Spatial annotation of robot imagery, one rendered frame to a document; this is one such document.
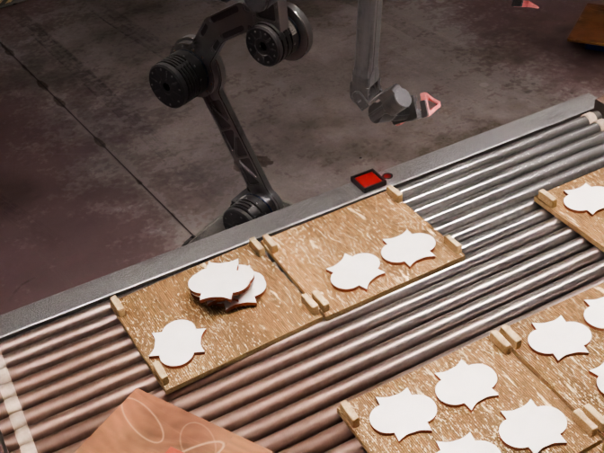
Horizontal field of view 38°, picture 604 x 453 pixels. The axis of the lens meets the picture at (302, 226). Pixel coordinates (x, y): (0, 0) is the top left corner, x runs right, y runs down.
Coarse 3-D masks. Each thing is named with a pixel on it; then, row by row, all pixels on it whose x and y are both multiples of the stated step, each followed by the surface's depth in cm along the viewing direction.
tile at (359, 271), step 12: (336, 264) 219; (348, 264) 219; (360, 264) 218; (372, 264) 218; (336, 276) 215; (348, 276) 215; (360, 276) 215; (372, 276) 214; (336, 288) 213; (348, 288) 212; (360, 288) 212
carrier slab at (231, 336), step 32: (224, 256) 227; (256, 256) 226; (160, 288) 219; (288, 288) 215; (128, 320) 210; (160, 320) 209; (192, 320) 208; (224, 320) 208; (256, 320) 207; (288, 320) 206; (320, 320) 207; (224, 352) 199; (160, 384) 194
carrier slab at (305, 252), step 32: (384, 192) 244; (320, 224) 235; (352, 224) 233; (384, 224) 232; (416, 224) 231; (288, 256) 225; (320, 256) 224; (448, 256) 220; (320, 288) 214; (384, 288) 212
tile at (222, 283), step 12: (192, 276) 211; (204, 276) 210; (216, 276) 210; (228, 276) 210; (240, 276) 209; (192, 288) 207; (204, 288) 207; (216, 288) 207; (228, 288) 206; (240, 288) 206; (204, 300) 204; (228, 300) 204
